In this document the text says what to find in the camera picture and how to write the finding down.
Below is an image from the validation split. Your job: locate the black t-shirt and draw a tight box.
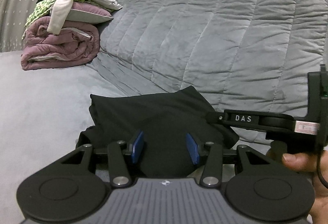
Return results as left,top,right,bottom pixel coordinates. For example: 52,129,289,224
77,86,239,178

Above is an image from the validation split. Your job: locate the person right hand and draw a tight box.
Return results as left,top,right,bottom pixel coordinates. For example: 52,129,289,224
280,153,327,224

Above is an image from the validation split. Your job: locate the grey quilted headboard cover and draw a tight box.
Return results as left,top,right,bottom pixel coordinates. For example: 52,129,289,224
87,0,328,145

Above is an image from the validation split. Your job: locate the pink rolled quilt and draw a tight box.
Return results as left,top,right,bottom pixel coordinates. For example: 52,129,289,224
20,17,100,70

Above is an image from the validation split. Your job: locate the grey pink pillow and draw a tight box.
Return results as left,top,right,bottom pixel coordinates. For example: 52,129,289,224
65,0,122,24

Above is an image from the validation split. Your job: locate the green patterned cloth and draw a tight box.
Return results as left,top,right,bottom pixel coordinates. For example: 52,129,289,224
24,0,85,28

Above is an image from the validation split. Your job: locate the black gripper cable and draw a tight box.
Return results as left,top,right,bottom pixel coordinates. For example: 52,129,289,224
316,145,328,189

